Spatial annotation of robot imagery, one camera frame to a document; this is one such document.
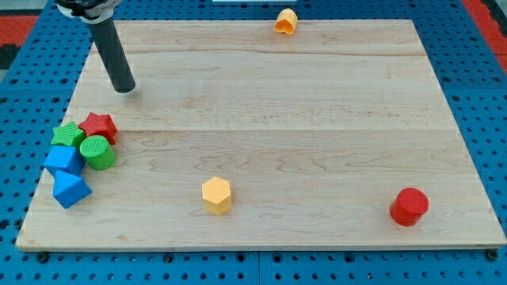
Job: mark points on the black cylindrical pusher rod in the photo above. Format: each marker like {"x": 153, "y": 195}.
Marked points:
{"x": 112, "y": 54}

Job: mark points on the red cylinder block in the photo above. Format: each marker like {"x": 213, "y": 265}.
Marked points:
{"x": 409, "y": 206}

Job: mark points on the blue triangle block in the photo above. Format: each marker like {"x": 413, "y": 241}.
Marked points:
{"x": 68, "y": 189}

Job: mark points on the yellow hexagon block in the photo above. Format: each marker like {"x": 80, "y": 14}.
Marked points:
{"x": 216, "y": 195}

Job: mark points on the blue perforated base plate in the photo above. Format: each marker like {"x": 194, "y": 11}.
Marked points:
{"x": 41, "y": 79}

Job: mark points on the blue cube block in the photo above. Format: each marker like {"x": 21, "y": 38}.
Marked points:
{"x": 64, "y": 158}

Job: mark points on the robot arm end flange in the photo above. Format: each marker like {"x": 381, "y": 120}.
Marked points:
{"x": 88, "y": 9}

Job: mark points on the green star block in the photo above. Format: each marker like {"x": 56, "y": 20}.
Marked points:
{"x": 68, "y": 135}

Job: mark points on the wooden board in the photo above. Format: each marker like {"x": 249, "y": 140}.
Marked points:
{"x": 317, "y": 133}

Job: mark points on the red star block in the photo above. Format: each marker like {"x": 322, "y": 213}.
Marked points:
{"x": 96, "y": 124}

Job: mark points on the green cylinder block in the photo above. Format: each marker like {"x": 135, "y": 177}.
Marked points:
{"x": 97, "y": 152}

